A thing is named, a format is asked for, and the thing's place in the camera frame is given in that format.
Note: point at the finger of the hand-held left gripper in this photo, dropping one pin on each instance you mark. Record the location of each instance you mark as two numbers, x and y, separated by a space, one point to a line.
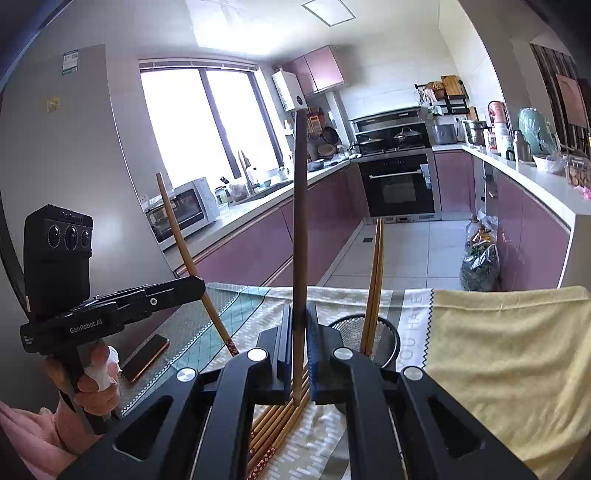
129 291
180 290

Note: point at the black wall rack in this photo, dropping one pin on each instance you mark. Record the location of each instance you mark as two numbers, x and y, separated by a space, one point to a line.
450 99

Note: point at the yellow cloth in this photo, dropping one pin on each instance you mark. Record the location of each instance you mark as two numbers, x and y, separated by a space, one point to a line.
498 360

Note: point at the person's left hand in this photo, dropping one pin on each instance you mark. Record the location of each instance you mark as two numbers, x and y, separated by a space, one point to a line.
94 401

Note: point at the steel thermos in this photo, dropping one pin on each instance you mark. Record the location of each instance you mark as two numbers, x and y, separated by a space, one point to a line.
523 147

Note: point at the orange-edged smartphone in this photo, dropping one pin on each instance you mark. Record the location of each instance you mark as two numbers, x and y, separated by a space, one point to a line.
145 357

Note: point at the brown bowl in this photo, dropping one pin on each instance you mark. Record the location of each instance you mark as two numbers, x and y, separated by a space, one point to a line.
327 150

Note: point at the steel stockpot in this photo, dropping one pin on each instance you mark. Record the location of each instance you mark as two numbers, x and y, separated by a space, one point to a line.
474 133

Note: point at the white bowl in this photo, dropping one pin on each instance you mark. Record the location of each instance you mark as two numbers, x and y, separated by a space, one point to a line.
548 165

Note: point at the wooden chopstick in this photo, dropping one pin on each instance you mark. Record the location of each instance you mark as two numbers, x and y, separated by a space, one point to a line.
178 230
372 286
378 286
300 207

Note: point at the yellow sticker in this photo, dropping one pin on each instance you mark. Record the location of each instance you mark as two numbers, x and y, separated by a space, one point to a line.
53 105

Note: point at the pink base cabinet run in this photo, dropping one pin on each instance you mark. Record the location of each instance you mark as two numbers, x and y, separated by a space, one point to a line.
531 235
249 235

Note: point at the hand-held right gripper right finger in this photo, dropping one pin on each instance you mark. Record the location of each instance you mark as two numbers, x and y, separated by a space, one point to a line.
313 350

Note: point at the hanging frying pan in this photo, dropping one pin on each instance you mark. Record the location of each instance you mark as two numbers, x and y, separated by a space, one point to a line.
329 134

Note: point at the black wok with lid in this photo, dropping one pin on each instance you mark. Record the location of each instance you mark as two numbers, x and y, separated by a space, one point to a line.
371 144

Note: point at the pink wall cabinet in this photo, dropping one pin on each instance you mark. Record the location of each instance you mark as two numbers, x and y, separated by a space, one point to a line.
318 69

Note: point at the grey refrigerator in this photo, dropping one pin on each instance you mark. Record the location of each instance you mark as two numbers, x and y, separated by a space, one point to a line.
69 161

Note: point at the pot with glass lid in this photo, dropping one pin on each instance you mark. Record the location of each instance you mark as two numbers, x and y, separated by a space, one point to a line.
407 137

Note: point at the patterned tablecloth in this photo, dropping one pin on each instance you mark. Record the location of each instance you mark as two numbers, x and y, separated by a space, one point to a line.
258 304

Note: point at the green white sticker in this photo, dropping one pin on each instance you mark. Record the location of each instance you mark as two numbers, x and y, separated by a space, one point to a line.
69 62

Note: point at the steel range hood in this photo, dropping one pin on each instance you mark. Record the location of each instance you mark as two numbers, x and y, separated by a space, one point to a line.
388 121

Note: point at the pink kettle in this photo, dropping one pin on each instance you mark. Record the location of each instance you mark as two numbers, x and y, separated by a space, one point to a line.
497 115

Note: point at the white water heater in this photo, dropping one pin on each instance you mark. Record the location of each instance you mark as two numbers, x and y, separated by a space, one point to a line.
287 90

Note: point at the black built-in oven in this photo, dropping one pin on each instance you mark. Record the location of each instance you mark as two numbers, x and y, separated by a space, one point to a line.
397 189

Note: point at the dark wooden screen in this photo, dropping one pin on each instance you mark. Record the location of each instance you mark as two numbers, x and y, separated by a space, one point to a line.
549 83

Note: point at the clear plastic bag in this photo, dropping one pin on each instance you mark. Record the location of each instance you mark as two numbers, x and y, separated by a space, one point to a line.
485 228

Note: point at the bunch of wooden chopsticks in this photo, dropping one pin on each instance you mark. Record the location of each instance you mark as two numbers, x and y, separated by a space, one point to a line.
272 434

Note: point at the green appliance in plastic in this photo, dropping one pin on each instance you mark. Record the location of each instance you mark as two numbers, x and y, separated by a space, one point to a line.
535 129

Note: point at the square ceiling light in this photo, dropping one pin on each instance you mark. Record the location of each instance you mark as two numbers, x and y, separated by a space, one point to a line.
328 11

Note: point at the white microwave oven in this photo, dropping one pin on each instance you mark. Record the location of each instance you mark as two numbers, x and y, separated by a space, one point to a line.
184 210

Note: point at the egg tray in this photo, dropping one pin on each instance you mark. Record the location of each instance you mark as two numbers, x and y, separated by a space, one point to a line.
579 174

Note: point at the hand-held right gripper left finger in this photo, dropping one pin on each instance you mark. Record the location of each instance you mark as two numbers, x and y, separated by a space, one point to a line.
288 350

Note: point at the kitchen window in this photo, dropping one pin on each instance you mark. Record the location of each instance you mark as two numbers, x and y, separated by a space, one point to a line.
184 120

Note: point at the person's left forearm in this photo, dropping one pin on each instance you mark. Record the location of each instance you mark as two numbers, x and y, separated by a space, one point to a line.
27 438

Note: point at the white tissue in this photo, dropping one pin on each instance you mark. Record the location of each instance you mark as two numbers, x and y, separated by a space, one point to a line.
105 374

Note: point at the steel faucet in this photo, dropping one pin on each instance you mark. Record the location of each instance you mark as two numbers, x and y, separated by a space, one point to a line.
244 164

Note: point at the black mesh utensil holder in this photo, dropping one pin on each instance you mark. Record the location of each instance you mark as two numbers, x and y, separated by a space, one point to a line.
351 330

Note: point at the dark bag of vegetables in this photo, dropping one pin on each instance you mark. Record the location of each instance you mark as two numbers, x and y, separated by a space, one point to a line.
480 270

